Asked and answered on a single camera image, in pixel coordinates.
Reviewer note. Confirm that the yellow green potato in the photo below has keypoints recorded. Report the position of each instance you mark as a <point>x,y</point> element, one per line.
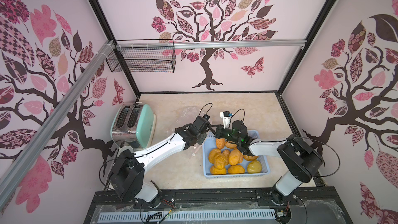
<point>254,167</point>

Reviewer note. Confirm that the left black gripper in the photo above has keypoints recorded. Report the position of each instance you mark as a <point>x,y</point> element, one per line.
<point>202,136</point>

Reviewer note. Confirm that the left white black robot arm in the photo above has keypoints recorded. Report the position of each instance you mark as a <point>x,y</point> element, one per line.
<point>127,176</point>

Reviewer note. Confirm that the clear zipper bag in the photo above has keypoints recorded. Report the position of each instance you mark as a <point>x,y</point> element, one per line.
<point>189,115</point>

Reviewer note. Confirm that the black wire basket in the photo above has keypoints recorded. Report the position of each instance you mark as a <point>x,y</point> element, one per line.
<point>143,56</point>

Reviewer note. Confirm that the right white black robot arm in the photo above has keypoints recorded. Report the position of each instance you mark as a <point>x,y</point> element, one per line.
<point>301,160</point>

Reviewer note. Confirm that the aluminium frame bar left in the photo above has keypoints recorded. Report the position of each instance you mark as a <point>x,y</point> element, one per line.
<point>19,168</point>

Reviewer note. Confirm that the white vent strip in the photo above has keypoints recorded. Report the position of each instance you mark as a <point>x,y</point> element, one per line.
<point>185,216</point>

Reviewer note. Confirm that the aluminium frame bar back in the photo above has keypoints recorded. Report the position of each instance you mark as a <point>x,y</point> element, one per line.
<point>211,43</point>

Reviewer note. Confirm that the light blue plastic basket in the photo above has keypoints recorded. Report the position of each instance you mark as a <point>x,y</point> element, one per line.
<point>210,144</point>

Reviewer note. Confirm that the mint green toaster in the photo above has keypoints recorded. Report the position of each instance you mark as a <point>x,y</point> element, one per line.
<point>134,125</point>

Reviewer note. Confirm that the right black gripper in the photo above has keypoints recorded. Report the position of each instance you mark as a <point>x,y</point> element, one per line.
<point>221,132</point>

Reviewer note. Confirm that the blue floral mug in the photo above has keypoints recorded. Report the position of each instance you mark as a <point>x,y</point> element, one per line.
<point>125,148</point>

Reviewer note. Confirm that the aluminium frame bar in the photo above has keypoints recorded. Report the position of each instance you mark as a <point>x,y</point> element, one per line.
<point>19,168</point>
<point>211,43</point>

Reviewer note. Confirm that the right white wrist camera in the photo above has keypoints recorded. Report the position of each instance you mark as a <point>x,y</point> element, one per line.
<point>226,119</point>

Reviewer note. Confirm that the orange potato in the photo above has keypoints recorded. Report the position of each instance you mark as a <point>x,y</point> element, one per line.
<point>237,169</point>
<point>250,158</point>
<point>230,145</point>
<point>220,143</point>
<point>216,171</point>
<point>212,154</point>
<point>220,161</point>
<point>235,157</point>

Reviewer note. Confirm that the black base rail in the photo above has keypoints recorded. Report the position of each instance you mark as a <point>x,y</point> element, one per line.
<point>307,205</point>

